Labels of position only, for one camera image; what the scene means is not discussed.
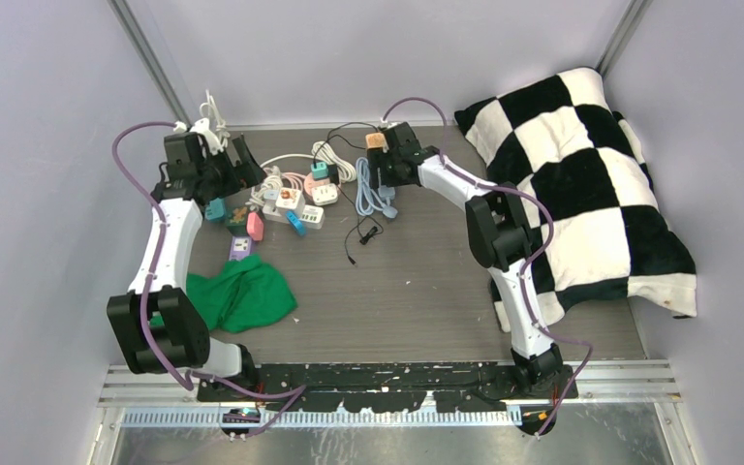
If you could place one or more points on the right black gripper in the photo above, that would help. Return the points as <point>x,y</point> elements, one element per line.
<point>377,158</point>

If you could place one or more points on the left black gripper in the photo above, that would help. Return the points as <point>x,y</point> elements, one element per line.
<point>242,176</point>

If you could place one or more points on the orange cube adapter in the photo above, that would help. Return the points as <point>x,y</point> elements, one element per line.
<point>376,141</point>

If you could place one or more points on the teal power strip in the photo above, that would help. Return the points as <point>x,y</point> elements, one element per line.
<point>216,211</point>

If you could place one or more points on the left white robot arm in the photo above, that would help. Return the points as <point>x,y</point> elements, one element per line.
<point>157,327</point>

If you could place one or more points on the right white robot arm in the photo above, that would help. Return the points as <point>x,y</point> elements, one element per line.
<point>499,238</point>

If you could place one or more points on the white cube socket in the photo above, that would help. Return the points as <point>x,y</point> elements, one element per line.
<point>290,200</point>

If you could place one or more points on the pink plug adapter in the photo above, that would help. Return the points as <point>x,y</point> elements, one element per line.
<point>255,226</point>

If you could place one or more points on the teal small plug adapter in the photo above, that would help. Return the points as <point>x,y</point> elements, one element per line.
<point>319,170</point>

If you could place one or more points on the purple socket adapter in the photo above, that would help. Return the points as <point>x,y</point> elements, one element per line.
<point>241,248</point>

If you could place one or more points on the green patterned adapter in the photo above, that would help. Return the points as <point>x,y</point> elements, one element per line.
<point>237,220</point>

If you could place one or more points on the blue small adapter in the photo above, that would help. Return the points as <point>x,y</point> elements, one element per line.
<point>296,223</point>

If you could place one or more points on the white multi-port charger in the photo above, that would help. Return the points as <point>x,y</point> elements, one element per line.
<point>312,217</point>

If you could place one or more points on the green cloth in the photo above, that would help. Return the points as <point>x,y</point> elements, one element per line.
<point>245,294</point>

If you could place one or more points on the black white checkered blanket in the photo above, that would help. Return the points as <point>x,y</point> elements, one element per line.
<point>587,194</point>

